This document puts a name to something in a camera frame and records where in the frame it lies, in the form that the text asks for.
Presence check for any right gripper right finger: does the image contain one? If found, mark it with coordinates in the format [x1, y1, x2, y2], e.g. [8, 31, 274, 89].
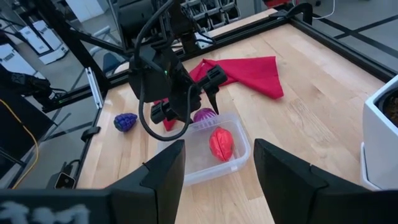
[253, 138, 374, 224]

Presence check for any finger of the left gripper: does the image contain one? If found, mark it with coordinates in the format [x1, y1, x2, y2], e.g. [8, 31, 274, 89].
[150, 101, 177, 124]
[198, 64, 228, 114]

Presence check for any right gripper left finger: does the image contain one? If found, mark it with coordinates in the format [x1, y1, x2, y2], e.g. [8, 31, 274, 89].
[105, 139, 187, 224]

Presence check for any purple grape bunch toy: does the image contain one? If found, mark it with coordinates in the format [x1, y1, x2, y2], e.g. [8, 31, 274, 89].
[113, 112, 139, 133]

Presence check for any purple striped onion toy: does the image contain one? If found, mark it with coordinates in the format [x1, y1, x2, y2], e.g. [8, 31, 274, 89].
[193, 107, 218, 124]

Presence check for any clear plastic tupperware container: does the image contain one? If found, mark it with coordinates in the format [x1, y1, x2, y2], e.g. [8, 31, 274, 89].
[156, 112, 252, 187]

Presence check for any red cloth with label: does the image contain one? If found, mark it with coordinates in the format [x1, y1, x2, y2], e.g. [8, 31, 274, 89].
[154, 55, 285, 132]

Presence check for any red floor item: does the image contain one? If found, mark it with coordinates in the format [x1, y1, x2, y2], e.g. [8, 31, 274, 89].
[264, 0, 299, 9]

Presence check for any small black camera box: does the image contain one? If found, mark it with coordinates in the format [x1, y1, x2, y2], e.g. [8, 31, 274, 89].
[45, 161, 77, 190]

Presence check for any thin yellow cable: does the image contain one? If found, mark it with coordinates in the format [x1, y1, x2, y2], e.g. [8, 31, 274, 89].
[0, 98, 40, 189]

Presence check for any black metal table frame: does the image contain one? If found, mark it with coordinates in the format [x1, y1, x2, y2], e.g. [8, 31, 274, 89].
[40, 2, 398, 189]

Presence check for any white floor cable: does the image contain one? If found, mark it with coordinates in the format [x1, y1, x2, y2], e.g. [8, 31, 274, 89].
[312, 0, 336, 20]

